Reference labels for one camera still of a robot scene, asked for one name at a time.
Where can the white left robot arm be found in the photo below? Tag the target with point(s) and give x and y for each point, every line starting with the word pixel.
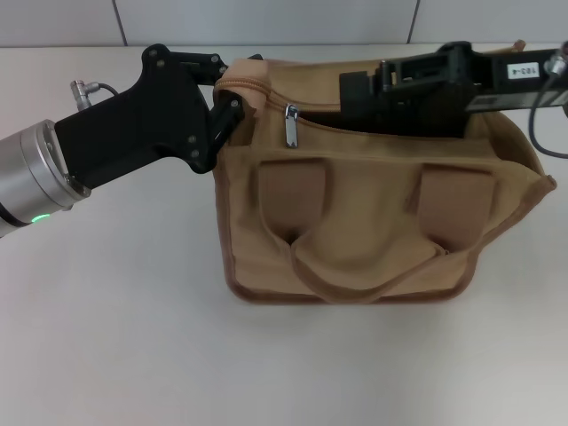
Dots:
pixel 31 177

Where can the khaki canvas food bag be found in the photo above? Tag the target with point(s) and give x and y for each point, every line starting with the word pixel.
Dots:
pixel 355 213

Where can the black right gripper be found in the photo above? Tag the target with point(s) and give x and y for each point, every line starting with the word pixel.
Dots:
pixel 492 84

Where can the silver metal zipper pull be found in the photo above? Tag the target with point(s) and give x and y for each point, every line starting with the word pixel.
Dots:
pixel 291 128

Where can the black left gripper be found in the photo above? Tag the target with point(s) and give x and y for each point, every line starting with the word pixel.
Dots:
pixel 146 120

